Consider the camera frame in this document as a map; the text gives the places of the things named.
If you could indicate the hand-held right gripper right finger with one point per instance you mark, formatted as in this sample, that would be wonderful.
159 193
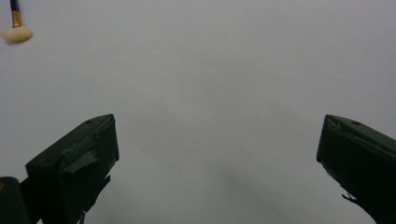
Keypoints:
361 158

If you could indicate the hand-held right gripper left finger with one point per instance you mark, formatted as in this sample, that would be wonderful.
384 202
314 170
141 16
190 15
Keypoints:
77 168

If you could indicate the makeup brush with gold ferrule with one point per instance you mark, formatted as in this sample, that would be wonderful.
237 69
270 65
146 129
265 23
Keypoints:
17 29

